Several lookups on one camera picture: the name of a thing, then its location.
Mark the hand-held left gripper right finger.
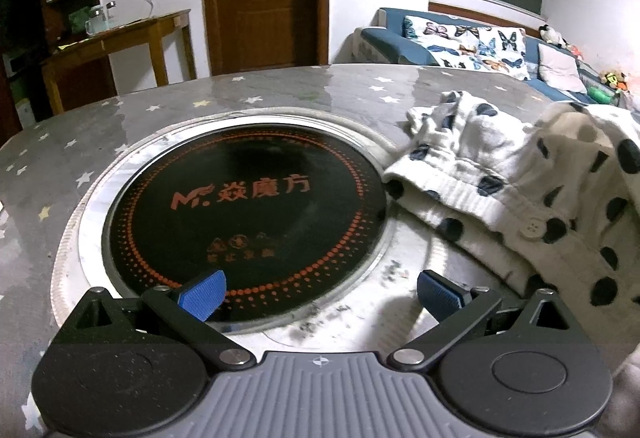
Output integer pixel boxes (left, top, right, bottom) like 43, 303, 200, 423
389, 269, 586, 367

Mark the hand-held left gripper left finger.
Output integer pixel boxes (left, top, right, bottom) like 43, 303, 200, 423
52, 269, 254, 366

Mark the white polka dot garment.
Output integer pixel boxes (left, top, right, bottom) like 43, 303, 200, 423
384, 90, 640, 319

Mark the black round induction cooktop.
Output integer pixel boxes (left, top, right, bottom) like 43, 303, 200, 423
101, 121, 388, 334

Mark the round white woven basket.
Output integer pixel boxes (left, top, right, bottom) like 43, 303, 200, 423
50, 107, 506, 359

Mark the grey star-print tablecloth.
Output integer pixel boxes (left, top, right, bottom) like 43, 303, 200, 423
0, 63, 640, 438

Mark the butterfly print blanket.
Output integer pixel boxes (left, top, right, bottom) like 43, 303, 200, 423
402, 15, 531, 80

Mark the white pillow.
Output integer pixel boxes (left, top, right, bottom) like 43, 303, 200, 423
537, 43, 591, 94

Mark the blue sofa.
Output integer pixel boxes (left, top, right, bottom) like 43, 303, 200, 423
352, 7, 640, 111

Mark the yellow and black toy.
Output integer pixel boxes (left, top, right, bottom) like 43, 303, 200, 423
601, 70, 629, 92

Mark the wooden side table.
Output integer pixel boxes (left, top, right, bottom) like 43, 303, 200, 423
40, 8, 198, 116

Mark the glass pitcher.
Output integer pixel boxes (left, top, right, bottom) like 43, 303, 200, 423
85, 1, 118, 36

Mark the dark wooden shelf cabinet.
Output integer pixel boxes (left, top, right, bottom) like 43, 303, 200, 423
0, 0, 118, 129

